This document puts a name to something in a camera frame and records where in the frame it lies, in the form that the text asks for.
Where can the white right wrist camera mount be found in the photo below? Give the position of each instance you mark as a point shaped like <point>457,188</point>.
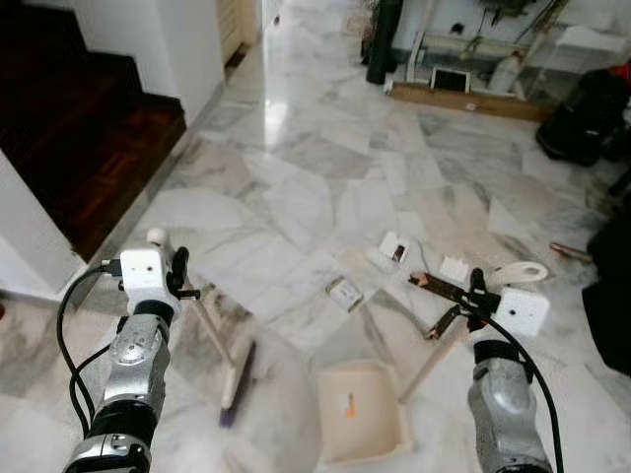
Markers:
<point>523,312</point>

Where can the plain small white box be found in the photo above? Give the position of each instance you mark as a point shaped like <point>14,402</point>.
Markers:
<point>455,268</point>

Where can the black upright cylinder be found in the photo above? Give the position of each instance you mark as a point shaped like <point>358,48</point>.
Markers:
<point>385,39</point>

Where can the black bag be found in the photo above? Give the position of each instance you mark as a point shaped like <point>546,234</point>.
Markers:
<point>587,118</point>

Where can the white framed tablet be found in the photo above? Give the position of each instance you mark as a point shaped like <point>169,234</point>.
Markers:
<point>451,80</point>

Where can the short brown stick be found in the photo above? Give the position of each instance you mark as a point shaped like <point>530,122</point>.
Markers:
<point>570,251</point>

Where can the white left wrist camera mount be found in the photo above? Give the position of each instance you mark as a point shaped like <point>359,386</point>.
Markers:
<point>146,274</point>

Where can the long wooden plank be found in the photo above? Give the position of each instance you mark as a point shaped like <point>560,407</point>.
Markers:
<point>473,101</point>

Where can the dark wooden staircase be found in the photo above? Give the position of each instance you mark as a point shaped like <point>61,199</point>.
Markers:
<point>79,138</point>

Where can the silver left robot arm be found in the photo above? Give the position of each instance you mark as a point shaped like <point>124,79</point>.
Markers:
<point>133,365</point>

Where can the small printed carton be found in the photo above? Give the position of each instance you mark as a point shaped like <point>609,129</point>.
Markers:
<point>345,294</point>

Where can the large black furniture piece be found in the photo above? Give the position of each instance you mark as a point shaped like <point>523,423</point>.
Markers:
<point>611,296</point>

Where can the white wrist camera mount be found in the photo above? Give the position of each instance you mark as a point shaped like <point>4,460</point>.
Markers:
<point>523,312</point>
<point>146,274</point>

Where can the red item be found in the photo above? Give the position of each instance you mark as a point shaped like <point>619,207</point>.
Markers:
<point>621,71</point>

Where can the light wooden door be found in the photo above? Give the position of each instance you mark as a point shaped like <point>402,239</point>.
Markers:
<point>237,25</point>

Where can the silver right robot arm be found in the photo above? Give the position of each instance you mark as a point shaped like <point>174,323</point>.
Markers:
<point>505,404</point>

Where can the white box with dark mark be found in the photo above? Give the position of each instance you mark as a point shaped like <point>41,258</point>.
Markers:
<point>394,251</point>

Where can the white plastic bottle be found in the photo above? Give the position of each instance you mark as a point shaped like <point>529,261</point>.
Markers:
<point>507,77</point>

